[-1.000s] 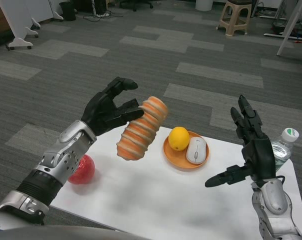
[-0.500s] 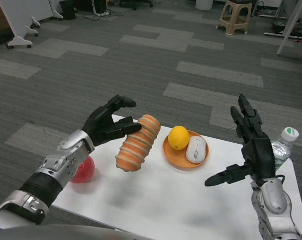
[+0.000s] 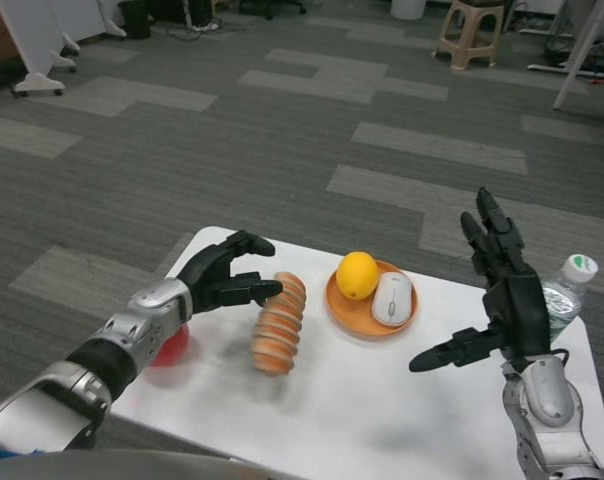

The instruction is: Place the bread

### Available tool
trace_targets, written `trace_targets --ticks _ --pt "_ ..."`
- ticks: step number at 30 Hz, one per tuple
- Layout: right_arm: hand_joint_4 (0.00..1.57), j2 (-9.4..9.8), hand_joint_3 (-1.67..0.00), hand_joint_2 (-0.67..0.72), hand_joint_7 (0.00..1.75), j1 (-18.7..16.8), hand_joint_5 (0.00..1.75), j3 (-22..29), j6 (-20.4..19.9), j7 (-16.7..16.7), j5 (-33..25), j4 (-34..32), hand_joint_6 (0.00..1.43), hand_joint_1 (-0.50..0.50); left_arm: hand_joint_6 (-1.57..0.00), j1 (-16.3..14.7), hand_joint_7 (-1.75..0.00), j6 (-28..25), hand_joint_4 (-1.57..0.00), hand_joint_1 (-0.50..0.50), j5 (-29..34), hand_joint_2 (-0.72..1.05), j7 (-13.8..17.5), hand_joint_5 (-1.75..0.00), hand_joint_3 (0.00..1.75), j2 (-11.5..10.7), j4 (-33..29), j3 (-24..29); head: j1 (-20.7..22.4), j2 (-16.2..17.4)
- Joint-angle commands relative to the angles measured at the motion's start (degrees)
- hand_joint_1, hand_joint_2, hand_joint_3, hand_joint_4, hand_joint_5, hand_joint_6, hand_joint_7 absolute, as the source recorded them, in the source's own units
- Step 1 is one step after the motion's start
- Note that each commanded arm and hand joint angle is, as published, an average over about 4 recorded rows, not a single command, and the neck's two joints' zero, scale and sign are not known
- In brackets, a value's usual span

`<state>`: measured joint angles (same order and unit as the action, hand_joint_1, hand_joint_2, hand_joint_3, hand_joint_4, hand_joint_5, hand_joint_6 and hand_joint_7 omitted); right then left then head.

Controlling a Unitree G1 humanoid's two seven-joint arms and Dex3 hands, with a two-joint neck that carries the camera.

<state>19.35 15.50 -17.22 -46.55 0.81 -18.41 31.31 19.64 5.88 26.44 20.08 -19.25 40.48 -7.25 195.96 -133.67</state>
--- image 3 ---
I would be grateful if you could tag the orange round plate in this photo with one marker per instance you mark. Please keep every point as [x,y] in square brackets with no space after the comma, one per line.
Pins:
[352,312]

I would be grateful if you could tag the yellow lemon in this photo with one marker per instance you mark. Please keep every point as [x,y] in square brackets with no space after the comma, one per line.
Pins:
[357,276]

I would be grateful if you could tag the white partition with caster feet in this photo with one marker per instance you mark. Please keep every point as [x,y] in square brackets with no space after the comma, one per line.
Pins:
[39,45]

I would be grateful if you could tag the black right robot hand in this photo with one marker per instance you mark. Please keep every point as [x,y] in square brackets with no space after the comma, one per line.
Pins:
[517,305]

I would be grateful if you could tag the ridged brown bread loaf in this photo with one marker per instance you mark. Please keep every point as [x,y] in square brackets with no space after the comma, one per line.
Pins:
[279,325]

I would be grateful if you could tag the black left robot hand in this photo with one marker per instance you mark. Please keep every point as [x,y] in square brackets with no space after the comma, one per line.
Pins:
[217,280]

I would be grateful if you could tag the red apple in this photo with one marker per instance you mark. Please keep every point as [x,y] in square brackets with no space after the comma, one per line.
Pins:
[174,347]

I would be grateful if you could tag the white desk leg frame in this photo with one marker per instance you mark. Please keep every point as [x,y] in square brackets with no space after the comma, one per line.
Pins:
[579,50]

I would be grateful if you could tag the clear plastic water bottle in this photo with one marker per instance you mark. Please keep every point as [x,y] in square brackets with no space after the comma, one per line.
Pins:
[564,300]

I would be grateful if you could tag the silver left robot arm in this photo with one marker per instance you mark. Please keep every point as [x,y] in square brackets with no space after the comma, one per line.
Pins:
[82,370]

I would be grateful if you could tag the black office chair base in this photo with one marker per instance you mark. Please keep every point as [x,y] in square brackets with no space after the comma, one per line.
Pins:
[272,6]

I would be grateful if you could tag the beige plastic stool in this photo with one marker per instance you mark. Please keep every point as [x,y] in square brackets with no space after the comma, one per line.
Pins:
[469,32]

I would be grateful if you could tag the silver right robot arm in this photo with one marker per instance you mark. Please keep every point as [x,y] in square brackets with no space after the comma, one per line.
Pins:
[549,420]

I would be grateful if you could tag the white waste bin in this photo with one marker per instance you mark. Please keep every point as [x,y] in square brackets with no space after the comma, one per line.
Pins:
[408,8]

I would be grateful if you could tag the black waste bin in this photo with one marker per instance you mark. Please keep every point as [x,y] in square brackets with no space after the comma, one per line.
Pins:
[134,19]

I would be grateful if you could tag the white computer mouse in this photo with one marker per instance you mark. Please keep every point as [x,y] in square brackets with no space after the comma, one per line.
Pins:
[393,300]

